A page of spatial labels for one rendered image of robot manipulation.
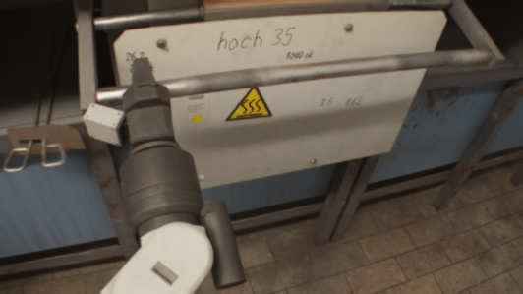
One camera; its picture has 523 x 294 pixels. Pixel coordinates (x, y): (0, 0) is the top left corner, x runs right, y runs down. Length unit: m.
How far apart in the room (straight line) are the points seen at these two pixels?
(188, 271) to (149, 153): 0.14
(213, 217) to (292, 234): 1.26
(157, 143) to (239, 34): 0.25
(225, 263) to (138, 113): 0.19
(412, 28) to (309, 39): 0.21
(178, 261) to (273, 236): 1.31
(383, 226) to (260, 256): 0.58
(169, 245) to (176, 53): 0.34
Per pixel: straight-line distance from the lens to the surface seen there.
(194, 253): 0.37
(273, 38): 0.65
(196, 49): 0.62
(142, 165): 0.43
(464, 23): 0.84
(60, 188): 1.13
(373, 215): 1.83
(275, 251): 1.63
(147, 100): 0.45
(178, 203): 0.41
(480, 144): 1.70
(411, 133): 1.42
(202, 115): 0.71
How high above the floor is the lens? 1.42
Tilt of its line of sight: 46 degrees down
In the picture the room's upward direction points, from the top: 7 degrees clockwise
